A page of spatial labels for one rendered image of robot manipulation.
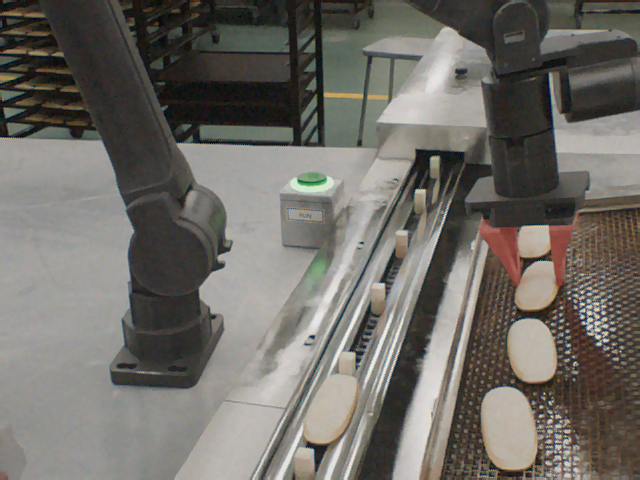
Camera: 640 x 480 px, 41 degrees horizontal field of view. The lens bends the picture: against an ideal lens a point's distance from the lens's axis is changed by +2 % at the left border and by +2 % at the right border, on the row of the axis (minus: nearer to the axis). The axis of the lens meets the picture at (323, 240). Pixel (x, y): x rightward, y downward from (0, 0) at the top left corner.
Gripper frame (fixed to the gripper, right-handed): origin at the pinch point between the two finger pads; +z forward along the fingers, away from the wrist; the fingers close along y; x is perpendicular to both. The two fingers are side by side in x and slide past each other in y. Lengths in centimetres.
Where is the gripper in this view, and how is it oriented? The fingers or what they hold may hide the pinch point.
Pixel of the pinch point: (537, 275)
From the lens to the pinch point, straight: 84.2
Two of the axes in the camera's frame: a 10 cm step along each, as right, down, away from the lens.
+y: -9.1, 0.3, 4.2
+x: -3.7, 4.1, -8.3
